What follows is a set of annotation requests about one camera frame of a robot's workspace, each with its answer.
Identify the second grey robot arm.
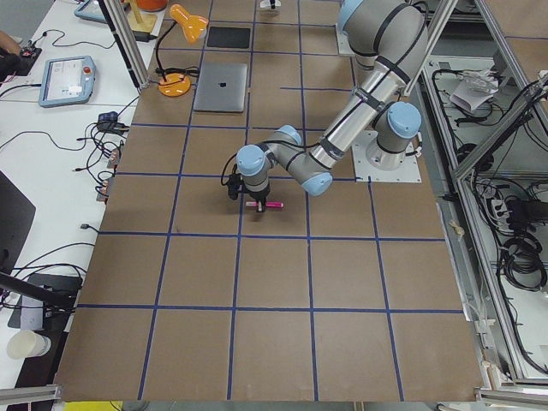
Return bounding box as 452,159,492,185
338,0,428,77

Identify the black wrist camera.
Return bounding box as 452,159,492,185
226,173,243,200

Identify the white paper cup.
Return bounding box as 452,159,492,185
7,330,51,360

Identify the pink marker pen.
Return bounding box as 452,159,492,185
245,201,284,212

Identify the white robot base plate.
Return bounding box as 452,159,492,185
351,130,422,183

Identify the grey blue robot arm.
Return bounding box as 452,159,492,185
227,101,422,212

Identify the blue teach pendant tablet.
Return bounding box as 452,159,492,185
38,56,96,108

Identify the black mousepad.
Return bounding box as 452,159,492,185
206,27,251,49

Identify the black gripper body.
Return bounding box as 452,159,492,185
248,188,271,203

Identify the orange desk lamp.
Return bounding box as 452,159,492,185
154,3,210,97

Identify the silver apple laptop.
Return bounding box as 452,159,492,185
194,62,247,113

